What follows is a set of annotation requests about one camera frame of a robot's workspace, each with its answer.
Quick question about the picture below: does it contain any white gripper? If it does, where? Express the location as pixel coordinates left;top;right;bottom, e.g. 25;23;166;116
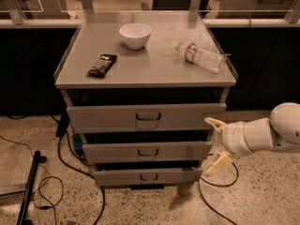
204;117;250;176

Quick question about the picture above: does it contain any grey drawer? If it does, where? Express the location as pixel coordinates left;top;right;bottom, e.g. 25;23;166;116
94;167;202;187
82;141;212;163
67;103;226;133

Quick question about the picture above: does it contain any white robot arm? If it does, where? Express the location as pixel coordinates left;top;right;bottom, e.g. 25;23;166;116
204;102;300;176

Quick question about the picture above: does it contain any grey drawer cabinet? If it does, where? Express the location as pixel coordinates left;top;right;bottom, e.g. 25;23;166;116
55;11;237;175

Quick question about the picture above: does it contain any clear plastic water bottle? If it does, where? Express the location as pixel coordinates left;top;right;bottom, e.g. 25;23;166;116
175;42;225;74

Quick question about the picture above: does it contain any white ceramic bowl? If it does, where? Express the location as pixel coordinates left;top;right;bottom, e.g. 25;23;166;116
119;23;152;50

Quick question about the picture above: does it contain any dark snack bar packet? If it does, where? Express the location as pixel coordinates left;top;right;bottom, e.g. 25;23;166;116
87;54;117;78

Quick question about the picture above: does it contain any black power adapter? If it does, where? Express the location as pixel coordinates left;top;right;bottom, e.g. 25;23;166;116
56;112;69;138

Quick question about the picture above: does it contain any black cable right floor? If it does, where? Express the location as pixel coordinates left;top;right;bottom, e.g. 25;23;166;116
197;153;240;225

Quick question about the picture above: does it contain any black cable floor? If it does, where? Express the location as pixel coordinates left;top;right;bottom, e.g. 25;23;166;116
50;114;106;225
197;153;240;225

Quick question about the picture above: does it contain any black cable left floor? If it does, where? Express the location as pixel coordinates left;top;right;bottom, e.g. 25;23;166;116
50;114;106;225

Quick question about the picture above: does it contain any thin black looped cable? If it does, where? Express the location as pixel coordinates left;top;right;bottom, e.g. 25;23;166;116
0;134;65;225

